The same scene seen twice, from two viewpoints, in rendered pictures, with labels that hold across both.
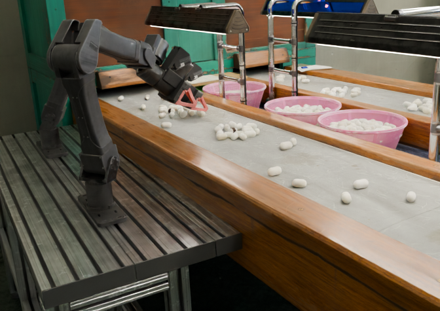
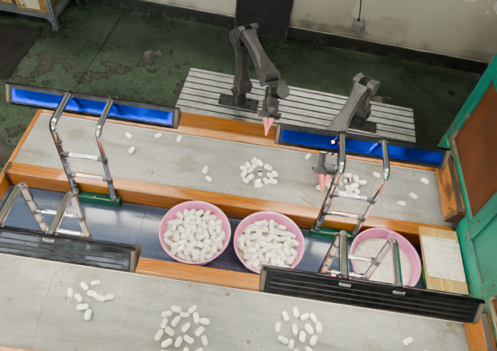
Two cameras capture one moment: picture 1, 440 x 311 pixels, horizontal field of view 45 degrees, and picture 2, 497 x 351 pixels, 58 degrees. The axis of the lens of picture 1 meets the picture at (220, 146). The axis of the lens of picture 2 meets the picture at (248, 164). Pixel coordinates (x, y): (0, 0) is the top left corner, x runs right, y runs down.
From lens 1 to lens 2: 260 cm
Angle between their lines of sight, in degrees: 94
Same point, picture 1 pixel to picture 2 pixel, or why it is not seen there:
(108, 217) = (223, 97)
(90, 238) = (214, 89)
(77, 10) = (484, 108)
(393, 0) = not seen: outside the picture
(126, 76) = (444, 179)
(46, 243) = (222, 79)
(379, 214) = (109, 135)
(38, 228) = not seen: hidden behind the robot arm
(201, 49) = (487, 261)
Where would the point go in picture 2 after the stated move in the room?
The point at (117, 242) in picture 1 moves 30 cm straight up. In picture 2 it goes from (203, 94) to (204, 45)
